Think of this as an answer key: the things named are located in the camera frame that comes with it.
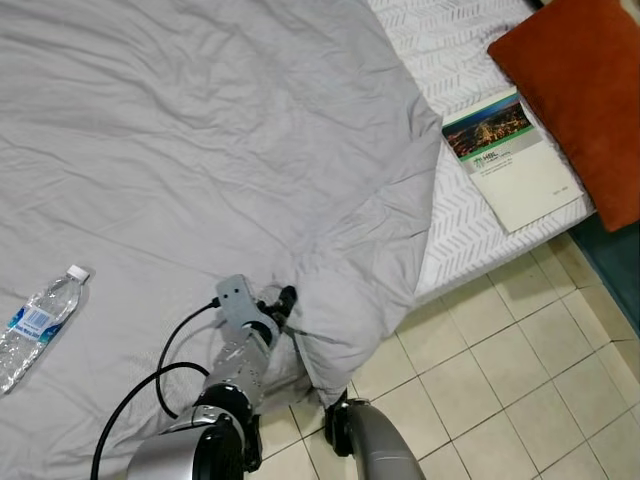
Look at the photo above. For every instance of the orange pillow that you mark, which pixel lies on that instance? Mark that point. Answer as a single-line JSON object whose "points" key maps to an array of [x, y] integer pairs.
{"points": [[580, 90]]}

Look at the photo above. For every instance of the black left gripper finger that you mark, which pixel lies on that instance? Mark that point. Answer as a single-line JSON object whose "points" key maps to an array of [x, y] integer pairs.
{"points": [[287, 296]]}

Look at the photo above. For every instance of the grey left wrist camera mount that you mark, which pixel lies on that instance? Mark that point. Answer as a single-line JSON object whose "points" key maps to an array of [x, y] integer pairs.
{"points": [[238, 298]]}

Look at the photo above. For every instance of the teal fabric bed base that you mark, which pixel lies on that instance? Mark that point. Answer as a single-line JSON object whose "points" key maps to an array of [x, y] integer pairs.
{"points": [[615, 265]]}

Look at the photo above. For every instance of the white book with city photo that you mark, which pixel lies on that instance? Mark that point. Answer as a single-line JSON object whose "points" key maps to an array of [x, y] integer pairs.
{"points": [[520, 180]]}

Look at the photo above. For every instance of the white patterned mattress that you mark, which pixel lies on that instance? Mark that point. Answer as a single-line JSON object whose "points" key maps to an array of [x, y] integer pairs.
{"points": [[470, 240]]}

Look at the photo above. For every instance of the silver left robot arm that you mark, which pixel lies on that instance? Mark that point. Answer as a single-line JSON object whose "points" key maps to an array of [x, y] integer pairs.
{"points": [[235, 375]]}

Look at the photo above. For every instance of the clear plastic water bottle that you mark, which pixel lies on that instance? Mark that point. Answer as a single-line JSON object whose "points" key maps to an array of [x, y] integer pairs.
{"points": [[35, 330]]}

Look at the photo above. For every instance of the grey bed blanket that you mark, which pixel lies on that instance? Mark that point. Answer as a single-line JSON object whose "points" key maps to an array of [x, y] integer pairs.
{"points": [[200, 150]]}

